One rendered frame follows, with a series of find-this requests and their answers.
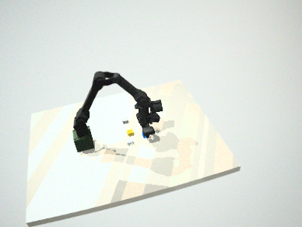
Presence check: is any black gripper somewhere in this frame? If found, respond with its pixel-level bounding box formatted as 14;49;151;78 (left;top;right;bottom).
136;113;155;138

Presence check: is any yellow block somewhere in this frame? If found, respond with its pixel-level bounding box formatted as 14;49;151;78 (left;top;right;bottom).
127;129;134;136

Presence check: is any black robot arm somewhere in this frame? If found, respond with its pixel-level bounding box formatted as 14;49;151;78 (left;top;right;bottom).
73;72;163;138

